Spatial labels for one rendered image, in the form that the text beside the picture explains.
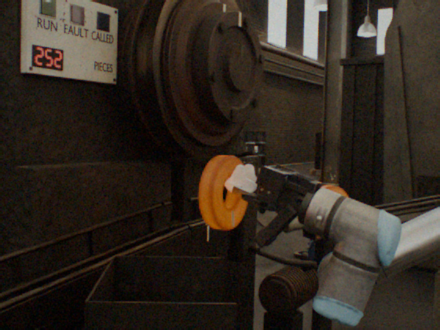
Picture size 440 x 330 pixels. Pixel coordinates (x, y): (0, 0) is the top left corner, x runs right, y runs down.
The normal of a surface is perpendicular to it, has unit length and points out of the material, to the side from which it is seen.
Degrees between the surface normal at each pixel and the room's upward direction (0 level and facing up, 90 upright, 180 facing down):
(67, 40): 90
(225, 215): 89
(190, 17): 56
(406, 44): 90
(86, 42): 90
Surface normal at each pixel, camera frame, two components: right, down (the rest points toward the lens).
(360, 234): -0.50, -0.11
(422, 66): -0.72, 0.03
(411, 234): -0.37, -0.48
